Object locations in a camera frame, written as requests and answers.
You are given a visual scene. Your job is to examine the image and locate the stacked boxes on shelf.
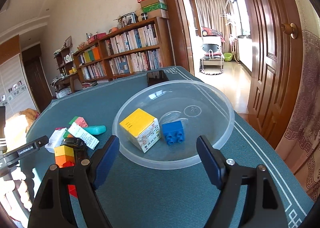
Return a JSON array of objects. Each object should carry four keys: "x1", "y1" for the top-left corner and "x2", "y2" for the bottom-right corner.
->
[{"x1": 136, "y1": 0, "x2": 169, "y2": 21}]

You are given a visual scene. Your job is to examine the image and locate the patterned curtain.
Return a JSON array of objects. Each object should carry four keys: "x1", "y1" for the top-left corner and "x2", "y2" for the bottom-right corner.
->
[{"x1": 274, "y1": 30, "x2": 320, "y2": 202}]

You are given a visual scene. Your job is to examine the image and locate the green plastic basin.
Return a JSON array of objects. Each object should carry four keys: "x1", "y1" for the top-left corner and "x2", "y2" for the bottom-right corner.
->
[{"x1": 223, "y1": 52, "x2": 233, "y2": 62}]

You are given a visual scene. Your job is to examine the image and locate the yellow top cube box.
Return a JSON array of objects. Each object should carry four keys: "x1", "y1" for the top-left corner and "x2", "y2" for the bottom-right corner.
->
[{"x1": 119, "y1": 108, "x2": 161, "y2": 153}]

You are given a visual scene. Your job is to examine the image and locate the large wooden bookshelf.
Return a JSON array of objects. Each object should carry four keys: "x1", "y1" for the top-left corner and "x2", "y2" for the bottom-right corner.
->
[{"x1": 73, "y1": 17, "x2": 173, "y2": 82}]

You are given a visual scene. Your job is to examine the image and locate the clear plastic bowl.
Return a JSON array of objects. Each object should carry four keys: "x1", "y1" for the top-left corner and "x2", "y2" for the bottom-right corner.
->
[{"x1": 112, "y1": 80, "x2": 235, "y2": 170}]

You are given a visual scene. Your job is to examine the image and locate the blue toy brick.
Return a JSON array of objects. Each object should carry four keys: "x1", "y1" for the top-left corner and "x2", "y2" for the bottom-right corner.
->
[{"x1": 162, "y1": 121, "x2": 185, "y2": 145}]

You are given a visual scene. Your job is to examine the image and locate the black smartphone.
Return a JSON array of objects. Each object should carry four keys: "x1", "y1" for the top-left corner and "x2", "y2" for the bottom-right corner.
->
[{"x1": 147, "y1": 70, "x2": 169, "y2": 86}]

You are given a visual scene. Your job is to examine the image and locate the green pink toy brick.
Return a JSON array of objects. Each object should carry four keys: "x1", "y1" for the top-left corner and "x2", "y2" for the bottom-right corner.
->
[{"x1": 69, "y1": 116, "x2": 88, "y2": 128}]

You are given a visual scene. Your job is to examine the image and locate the white red barcode box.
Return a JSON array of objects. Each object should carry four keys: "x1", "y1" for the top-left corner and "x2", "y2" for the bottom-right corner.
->
[{"x1": 45, "y1": 128, "x2": 67, "y2": 153}]

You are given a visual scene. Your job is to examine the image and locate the brass door knob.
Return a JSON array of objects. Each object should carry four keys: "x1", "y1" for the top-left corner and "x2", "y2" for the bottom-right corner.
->
[{"x1": 281, "y1": 23, "x2": 298, "y2": 39}]

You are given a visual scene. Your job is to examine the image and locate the small wooden shelf desk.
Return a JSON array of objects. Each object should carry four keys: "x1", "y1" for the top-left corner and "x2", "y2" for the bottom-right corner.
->
[{"x1": 51, "y1": 47, "x2": 79, "y2": 93}]

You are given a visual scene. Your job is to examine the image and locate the brown wooden door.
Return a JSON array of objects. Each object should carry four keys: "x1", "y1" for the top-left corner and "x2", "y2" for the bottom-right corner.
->
[{"x1": 245, "y1": 0, "x2": 303, "y2": 148}]

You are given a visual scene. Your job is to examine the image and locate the teal plastic case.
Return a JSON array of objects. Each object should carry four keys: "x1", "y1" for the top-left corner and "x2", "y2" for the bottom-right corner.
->
[{"x1": 83, "y1": 125, "x2": 107, "y2": 135}]

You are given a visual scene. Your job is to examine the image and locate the white walker chair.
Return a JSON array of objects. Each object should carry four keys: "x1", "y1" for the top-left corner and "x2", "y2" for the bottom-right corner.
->
[{"x1": 200, "y1": 36, "x2": 225, "y2": 75}]

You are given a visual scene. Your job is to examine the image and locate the yellow orange toy brick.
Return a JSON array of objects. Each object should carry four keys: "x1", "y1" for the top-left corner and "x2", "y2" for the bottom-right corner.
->
[{"x1": 54, "y1": 145, "x2": 75, "y2": 168}]

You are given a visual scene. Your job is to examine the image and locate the white Estee Lauder box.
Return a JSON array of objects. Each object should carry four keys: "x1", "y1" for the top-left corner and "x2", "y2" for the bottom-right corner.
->
[{"x1": 68, "y1": 122, "x2": 99, "y2": 150}]

